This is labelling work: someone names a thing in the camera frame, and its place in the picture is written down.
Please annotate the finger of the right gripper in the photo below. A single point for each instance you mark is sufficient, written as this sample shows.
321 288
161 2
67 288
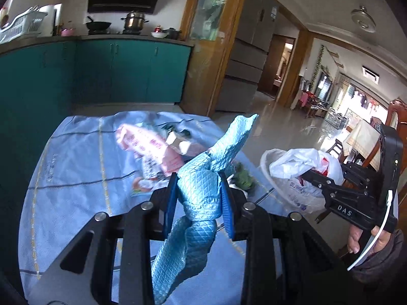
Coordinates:
328 186

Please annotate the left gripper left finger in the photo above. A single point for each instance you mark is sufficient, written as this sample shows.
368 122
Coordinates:
150 220

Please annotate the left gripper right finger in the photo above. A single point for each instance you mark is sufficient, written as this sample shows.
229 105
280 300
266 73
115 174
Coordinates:
248 222

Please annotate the green vegetable leaf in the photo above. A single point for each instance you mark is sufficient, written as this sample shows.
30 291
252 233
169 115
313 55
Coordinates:
242 179

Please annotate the blue quilted cloth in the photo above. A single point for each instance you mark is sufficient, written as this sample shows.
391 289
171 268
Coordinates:
184 253

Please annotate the pink plastic package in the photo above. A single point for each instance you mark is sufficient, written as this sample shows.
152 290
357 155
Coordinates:
147 143

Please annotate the clear snack bag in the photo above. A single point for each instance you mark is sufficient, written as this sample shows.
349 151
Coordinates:
149 178

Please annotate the white medicine box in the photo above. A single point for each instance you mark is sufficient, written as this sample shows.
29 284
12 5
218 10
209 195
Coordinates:
184 146

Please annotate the dark green foil wrapper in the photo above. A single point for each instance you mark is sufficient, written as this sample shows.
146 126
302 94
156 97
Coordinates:
171 128

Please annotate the person's dark sleeve forearm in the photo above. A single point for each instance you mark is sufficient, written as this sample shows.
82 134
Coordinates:
385 264

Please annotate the white bag lined trash bin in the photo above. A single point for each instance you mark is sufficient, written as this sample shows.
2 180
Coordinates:
283 169

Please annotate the blue checked tablecloth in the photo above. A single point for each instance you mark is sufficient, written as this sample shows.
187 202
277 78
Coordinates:
83 171

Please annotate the silver refrigerator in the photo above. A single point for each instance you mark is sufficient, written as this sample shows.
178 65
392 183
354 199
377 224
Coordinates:
248 55

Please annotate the ceiling light fixture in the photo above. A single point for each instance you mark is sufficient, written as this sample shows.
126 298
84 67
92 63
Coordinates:
363 20

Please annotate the teal lower cabinets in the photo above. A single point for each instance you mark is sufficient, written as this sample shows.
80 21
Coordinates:
42 79

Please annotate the white bowl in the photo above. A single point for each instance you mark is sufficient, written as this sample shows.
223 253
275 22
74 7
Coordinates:
159 35

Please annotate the black small pot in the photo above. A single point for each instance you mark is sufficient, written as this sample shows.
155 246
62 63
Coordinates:
172 33

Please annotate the wooden glass sliding door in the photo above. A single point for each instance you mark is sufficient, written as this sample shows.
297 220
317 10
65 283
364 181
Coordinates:
211 26

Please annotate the steel stock pot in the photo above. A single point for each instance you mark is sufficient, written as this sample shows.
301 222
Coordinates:
134 21

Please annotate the black wok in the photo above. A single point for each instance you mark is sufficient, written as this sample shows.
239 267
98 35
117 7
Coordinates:
97 26

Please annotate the pink bowl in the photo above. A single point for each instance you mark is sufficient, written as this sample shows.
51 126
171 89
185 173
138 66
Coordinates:
68 32

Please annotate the white dish rack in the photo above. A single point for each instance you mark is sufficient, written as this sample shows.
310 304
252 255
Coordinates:
25 24

